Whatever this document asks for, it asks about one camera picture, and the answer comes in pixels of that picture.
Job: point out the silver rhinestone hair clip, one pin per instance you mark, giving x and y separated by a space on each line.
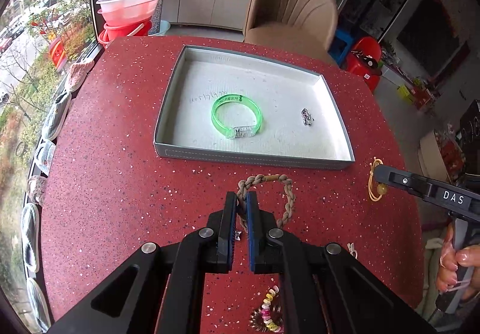
237 235

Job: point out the red plastic bucket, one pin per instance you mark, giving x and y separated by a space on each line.
110 33

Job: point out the grey jewelry tray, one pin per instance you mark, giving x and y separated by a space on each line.
202 74

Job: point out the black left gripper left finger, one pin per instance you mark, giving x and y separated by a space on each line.
158 289

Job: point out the beige bow hair clip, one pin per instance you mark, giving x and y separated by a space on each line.
352 250

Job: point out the red plastic child chair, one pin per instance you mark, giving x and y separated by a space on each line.
364 60

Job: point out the blue plastic stool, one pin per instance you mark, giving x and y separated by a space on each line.
341 45

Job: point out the right hand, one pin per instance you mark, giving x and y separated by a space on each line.
449 263

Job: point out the tan upholstered chair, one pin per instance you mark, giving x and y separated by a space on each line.
305 27

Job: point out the silver heart earring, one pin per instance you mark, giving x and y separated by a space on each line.
307 117

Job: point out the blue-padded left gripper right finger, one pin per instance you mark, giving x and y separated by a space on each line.
324 289

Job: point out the green translucent bangle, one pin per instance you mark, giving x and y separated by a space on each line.
236 116

